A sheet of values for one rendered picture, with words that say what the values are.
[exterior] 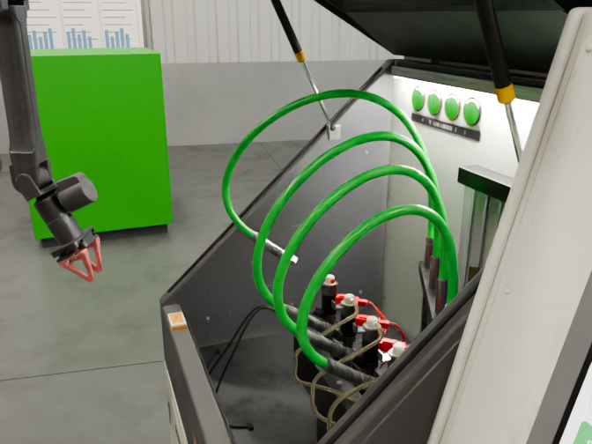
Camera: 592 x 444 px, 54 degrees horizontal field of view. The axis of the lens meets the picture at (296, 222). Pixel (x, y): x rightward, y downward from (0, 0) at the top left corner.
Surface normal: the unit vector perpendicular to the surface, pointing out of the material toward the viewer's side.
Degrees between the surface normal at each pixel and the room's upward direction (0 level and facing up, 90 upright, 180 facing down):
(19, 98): 90
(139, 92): 90
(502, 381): 76
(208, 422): 0
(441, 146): 90
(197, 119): 90
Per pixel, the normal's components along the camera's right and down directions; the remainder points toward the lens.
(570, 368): -0.91, -0.11
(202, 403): 0.00, -0.94
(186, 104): 0.22, 0.32
